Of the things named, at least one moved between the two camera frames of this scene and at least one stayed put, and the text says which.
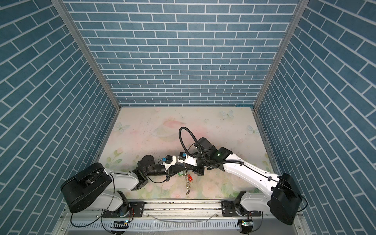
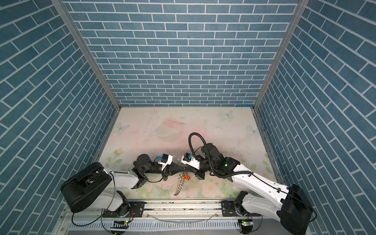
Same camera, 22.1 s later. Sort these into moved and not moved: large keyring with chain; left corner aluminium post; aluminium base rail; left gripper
Moved: large keyring with chain
Not moved: aluminium base rail; left corner aluminium post; left gripper
